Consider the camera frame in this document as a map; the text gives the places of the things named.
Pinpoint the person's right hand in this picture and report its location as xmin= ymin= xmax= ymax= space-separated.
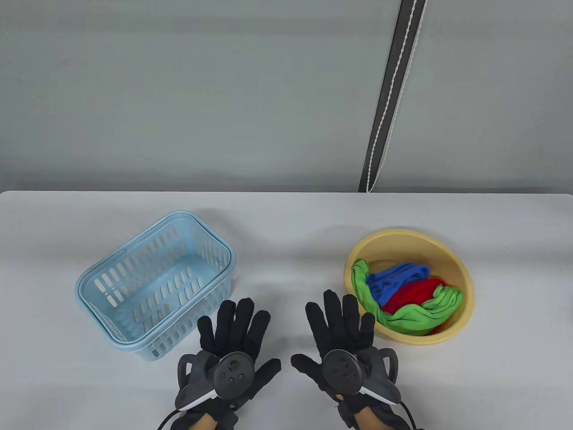
xmin=291 ymin=290 xmax=395 ymax=415

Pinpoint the person's left hand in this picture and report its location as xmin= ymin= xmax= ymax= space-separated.
xmin=197 ymin=298 xmax=282 ymax=415

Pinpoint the green rectangular towel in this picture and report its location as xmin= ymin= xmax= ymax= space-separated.
xmin=351 ymin=258 xmax=464 ymax=336

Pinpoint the blue rectangular towel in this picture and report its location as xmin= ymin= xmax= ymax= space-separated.
xmin=366 ymin=263 xmax=431 ymax=309

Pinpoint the red rectangular towel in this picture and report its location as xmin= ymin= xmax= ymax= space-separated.
xmin=381 ymin=278 xmax=448 ymax=335

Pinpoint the person's right forearm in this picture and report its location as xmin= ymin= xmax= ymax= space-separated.
xmin=354 ymin=407 xmax=391 ymax=430

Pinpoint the grey and white controller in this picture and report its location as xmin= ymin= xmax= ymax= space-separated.
xmin=175 ymin=351 xmax=256 ymax=411
xmin=322 ymin=348 xmax=402 ymax=406

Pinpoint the light blue plastic basket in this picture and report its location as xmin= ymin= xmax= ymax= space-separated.
xmin=75 ymin=211 xmax=236 ymax=362

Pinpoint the yellow plastic basin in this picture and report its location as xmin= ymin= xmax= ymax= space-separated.
xmin=344 ymin=229 xmax=475 ymax=346

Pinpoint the dark vertical strip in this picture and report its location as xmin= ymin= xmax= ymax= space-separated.
xmin=358 ymin=0 xmax=428 ymax=193

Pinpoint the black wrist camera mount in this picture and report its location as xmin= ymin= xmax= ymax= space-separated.
xmin=336 ymin=393 xmax=359 ymax=425
xmin=217 ymin=400 xmax=240 ymax=430

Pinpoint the white twisted cord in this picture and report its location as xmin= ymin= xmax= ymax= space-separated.
xmin=366 ymin=0 xmax=419 ymax=194

